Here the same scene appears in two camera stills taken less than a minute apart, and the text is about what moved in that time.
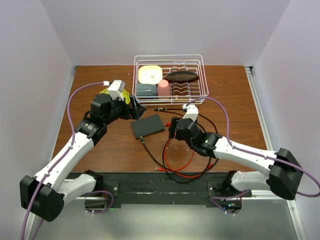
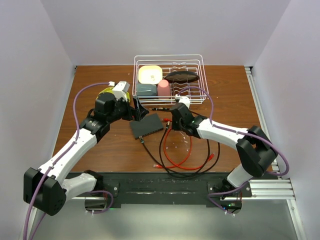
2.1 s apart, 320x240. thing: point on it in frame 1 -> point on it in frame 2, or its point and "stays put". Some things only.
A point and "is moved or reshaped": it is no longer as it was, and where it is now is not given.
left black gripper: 135,111 stays put
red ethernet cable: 161,169 is moved or reshaped
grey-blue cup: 144,90 stays put
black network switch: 147,126 stays put
